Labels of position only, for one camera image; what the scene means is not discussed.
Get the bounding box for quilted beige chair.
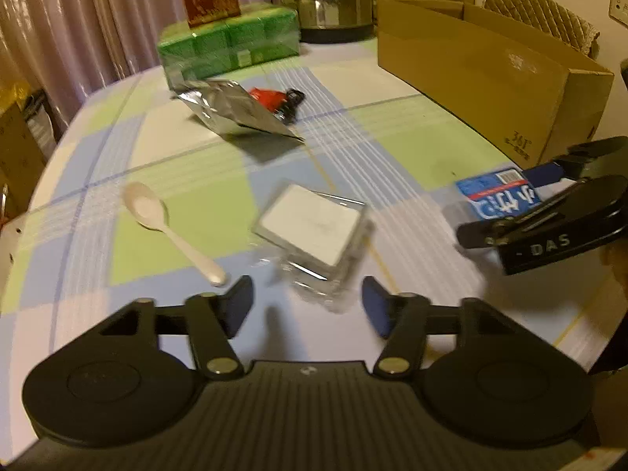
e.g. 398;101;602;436
483;0;600;58

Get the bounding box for clear plastic box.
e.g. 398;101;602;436
250;183;376;313

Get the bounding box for black cable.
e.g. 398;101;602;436
279;88;306;121

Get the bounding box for open cardboard carton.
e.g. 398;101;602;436
0;103;48;217

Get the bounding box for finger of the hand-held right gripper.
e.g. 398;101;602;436
524;137;628;188
454;199;590;252

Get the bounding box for red candy packet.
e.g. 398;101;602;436
249;87;288;111

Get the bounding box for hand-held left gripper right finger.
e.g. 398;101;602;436
361;276;565;381

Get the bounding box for checked pastel tablecloth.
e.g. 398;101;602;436
0;39;609;457

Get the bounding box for white plastic spoon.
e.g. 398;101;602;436
124;181;229;287

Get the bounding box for mauve curtain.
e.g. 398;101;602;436
0;0;281;123

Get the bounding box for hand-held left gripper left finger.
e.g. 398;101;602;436
54;275;256;381

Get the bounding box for brown cardboard box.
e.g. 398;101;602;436
376;0;615;170

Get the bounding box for green tissue pack bundle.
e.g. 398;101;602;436
157;2;301;90

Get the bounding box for blue and white tissue packet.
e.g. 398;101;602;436
455;168;543;224

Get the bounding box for yellow plastic bag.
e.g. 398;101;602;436
0;83;31;109

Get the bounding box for silver foil bag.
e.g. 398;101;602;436
171;77;306;144

